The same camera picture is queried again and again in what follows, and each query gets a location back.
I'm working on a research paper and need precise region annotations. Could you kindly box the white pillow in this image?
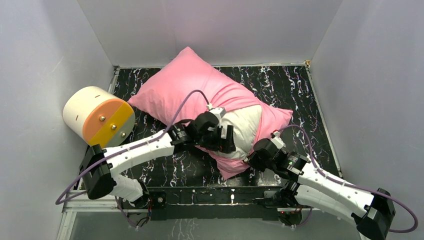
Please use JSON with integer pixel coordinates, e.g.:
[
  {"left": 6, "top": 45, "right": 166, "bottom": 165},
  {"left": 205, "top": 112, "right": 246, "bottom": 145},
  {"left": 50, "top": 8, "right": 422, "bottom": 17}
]
[{"left": 209, "top": 105, "right": 262, "bottom": 161}]

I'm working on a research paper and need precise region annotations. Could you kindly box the pink pillowcase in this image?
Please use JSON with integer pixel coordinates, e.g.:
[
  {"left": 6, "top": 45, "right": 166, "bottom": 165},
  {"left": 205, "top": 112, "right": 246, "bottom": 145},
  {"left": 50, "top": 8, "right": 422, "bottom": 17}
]
[{"left": 128, "top": 47, "right": 293, "bottom": 180}]

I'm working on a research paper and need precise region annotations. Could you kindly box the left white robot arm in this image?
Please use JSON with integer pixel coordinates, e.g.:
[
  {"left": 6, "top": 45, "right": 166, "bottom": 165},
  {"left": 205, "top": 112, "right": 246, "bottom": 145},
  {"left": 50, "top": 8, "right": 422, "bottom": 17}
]
[{"left": 80, "top": 107, "right": 236, "bottom": 208}]

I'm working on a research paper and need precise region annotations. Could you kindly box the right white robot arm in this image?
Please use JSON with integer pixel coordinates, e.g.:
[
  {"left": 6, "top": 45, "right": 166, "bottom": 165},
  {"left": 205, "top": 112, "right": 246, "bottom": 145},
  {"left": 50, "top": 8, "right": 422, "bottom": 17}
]
[{"left": 247, "top": 137, "right": 396, "bottom": 240}]

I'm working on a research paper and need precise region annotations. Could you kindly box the white orange yellow cylinder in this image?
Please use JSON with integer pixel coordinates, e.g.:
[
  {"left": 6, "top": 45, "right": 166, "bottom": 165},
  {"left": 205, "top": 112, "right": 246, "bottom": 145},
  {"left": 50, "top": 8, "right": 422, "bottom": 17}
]
[{"left": 62, "top": 86, "right": 136, "bottom": 148}]

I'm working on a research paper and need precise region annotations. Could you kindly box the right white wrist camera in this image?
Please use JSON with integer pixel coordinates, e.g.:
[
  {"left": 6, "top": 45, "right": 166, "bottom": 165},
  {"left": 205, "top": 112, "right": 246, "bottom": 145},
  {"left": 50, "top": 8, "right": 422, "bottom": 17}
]
[{"left": 271, "top": 130, "right": 286, "bottom": 149}]

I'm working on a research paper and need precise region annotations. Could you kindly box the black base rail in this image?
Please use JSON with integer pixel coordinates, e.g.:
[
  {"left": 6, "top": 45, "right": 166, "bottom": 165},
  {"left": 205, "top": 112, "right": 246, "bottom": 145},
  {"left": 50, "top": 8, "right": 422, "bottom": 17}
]
[{"left": 149, "top": 186, "right": 293, "bottom": 221}]

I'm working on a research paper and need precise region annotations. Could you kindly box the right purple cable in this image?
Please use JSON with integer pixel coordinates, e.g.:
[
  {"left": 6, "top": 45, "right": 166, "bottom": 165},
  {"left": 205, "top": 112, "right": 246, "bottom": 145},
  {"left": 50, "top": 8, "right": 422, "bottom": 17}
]
[{"left": 278, "top": 124, "right": 419, "bottom": 234}]

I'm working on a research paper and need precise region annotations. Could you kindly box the purple cable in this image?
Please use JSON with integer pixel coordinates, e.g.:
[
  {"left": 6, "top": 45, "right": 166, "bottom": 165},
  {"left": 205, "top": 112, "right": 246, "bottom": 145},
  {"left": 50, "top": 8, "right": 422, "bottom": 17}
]
[
  {"left": 278, "top": 124, "right": 419, "bottom": 234},
  {"left": 54, "top": 89, "right": 213, "bottom": 206}
]

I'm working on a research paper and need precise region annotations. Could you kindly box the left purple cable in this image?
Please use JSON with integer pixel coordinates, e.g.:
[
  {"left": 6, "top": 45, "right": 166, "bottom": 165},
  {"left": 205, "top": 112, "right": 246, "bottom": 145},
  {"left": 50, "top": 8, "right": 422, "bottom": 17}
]
[{"left": 54, "top": 89, "right": 213, "bottom": 206}]

